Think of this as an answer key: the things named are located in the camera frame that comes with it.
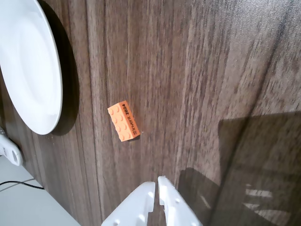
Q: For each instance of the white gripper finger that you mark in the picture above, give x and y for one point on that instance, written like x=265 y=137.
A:
x=176 y=212
x=134 y=204

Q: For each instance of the orange lego block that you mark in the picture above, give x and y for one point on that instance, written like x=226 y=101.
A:
x=122 y=122

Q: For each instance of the white round plate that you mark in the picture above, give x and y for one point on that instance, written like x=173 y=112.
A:
x=28 y=58

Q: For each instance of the white plastic device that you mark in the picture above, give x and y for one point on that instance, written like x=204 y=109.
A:
x=11 y=153

